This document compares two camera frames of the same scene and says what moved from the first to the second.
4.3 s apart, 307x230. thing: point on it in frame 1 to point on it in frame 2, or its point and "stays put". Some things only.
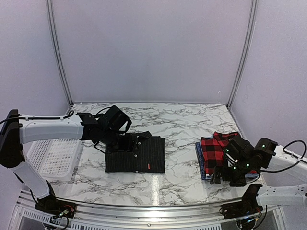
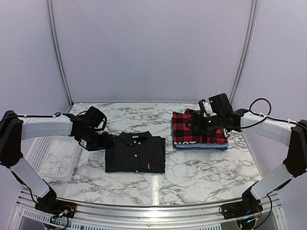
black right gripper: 226,177 to 193,120
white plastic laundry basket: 56,160 stays put
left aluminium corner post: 50,20 stays put
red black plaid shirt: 213,149 to 182,133
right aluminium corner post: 249,42 stays put
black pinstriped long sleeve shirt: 148,155 stays put
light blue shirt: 248,177 to 203,145
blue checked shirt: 201,157 to 213,148
